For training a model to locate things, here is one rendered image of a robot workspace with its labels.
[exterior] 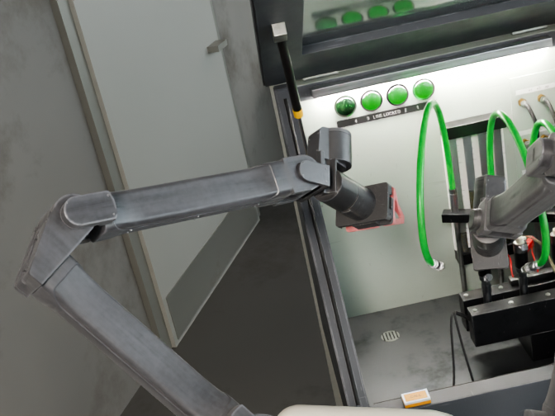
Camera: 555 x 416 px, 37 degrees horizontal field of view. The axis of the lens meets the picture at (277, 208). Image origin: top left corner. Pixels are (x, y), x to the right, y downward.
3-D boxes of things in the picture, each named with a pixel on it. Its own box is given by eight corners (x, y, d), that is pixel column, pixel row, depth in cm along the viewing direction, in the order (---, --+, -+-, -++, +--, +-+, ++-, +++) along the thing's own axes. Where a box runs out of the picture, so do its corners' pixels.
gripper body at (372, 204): (342, 195, 146) (318, 181, 141) (393, 185, 140) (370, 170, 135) (341, 230, 144) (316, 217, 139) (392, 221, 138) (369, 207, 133)
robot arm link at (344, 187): (308, 202, 133) (338, 195, 130) (308, 163, 136) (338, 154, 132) (332, 215, 138) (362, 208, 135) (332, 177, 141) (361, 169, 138)
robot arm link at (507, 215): (539, 169, 105) (627, 179, 105) (542, 125, 107) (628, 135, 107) (462, 236, 147) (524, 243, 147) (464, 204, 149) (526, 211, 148)
